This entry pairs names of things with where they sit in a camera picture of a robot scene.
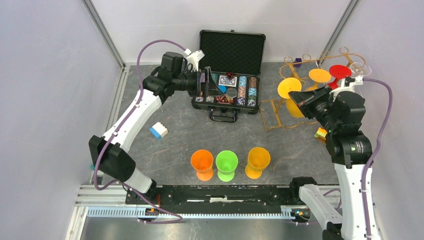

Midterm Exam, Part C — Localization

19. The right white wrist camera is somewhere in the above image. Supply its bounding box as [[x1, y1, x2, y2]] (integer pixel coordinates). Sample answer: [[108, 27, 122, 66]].
[[330, 75, 363, 101]]

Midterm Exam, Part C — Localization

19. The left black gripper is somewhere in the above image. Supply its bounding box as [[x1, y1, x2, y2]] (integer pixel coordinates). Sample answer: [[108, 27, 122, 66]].
[[172, 67, 223, 98]]

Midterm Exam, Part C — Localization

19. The orange plastic wine glass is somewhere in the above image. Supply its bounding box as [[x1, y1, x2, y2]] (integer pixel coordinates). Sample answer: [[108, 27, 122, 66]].
[[190, 149, 214, 182]]

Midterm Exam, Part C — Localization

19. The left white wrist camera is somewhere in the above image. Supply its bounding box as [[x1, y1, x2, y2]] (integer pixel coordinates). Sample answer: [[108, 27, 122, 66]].
[[183, 48, 205, 72]]

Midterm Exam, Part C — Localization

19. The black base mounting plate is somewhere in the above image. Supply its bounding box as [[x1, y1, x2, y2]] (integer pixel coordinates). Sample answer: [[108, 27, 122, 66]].
[[146, 184, 307, 215]]

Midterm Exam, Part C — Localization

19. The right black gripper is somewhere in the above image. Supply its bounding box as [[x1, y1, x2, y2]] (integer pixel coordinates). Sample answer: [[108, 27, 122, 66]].
[[290, 84, 340, 133]]

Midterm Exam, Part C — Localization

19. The playing card deck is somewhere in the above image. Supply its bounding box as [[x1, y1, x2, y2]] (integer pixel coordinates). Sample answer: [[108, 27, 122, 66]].
[[218, 75, 238, 87]]

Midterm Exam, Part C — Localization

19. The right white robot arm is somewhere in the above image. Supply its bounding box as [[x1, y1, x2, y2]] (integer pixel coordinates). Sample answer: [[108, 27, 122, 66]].
[[288, 86, 380, 240]]

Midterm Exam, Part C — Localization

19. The green plastic wine glass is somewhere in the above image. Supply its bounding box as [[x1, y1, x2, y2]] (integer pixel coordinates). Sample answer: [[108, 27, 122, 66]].
[[215, 150, 239, 182]]

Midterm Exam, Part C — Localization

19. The black poker chip case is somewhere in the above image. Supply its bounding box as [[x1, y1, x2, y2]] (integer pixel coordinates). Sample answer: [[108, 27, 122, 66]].
[[191, 30, 266, 123]]

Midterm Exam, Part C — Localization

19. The yellow wine glass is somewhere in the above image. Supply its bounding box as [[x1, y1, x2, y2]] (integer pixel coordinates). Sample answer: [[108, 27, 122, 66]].
[[277, 77, 306, 119], [245, 147, 271, 179], [305, 68, 332, 92]]

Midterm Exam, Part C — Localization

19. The yellow wine glass back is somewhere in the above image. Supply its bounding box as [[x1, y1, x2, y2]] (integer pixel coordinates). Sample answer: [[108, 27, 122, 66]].
[[305, 68, 332, 92]]

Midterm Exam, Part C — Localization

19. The blue round chip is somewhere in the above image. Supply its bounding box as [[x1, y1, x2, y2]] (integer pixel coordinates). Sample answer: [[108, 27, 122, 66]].
[[218, 85, 227, 94]]

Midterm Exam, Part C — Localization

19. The orange green toy brick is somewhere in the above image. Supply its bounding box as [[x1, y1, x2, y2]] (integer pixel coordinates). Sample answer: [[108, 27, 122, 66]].
[[314, 127, 328, 144]]

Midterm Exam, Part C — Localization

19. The white slotted cable duct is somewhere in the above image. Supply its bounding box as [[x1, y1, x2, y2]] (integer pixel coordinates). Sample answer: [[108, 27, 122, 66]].
[[86, 206, 297, 220]]

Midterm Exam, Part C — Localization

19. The red plastic wine glass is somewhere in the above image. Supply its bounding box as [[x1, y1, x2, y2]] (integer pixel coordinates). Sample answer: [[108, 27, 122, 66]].
[[327, 64, 352, 90]]

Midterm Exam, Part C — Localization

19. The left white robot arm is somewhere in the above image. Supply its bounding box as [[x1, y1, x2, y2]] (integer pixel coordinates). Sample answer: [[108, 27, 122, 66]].
[[88, 51, 214, 204]]

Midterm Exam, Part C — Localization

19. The gold wine glass rack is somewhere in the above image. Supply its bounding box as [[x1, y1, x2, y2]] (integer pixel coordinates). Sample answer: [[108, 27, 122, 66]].
[[259, 47, 367, 133]]

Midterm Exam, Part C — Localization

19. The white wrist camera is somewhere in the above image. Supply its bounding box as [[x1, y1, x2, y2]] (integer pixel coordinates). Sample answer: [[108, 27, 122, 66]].
[[183, 48, 205, 72], [330, 75, 363, 101]]

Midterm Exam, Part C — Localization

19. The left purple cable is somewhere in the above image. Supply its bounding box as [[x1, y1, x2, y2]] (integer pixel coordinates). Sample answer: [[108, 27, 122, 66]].
[[92, 39, 188, 225]]

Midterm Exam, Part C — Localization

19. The red triangle all-in marker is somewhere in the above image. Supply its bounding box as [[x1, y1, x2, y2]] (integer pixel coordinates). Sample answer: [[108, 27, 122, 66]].
[[217, 94, 232, 105]]

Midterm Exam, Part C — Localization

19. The purple small block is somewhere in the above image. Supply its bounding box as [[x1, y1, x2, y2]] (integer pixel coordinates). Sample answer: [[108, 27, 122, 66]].
[[293, 57, 303, 68]]

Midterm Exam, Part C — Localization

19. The clear wine glass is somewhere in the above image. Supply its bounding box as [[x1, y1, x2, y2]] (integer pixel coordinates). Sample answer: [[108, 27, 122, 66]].
[[349, 62, 372, 77]]

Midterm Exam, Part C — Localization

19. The blue white toy brick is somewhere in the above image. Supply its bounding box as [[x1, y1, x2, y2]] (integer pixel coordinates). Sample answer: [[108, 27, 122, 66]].
[[149, 122, 169, 139]]

